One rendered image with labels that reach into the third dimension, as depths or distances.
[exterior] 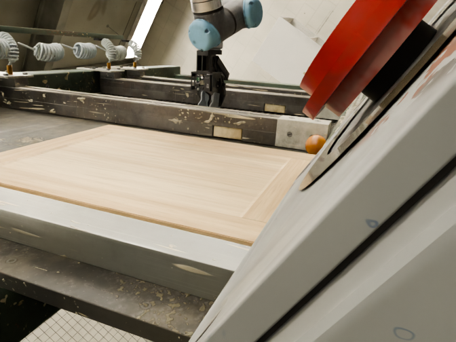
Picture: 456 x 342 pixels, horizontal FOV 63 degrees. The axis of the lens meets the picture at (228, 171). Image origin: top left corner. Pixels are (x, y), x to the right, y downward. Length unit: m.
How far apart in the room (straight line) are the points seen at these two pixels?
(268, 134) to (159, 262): 0.62
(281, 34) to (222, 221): 4.10
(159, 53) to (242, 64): 1.57
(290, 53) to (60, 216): 4.15
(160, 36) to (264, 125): 5.98
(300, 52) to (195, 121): 3.51
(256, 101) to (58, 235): 1.14
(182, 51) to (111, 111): 5.52
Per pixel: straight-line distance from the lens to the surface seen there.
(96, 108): 1.19
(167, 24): 6.77
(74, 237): 0.44
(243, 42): 6.17
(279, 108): 1.47
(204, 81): 1.10
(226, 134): 0.99
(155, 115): 1.08
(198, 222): 0.48
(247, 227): 0.48
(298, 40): 4.47
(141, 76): 1.96
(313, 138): 0.89
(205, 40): 0.94
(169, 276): 0.39
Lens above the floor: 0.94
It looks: 6 degrees up
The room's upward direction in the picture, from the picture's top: 51 degrees counter-clockwise
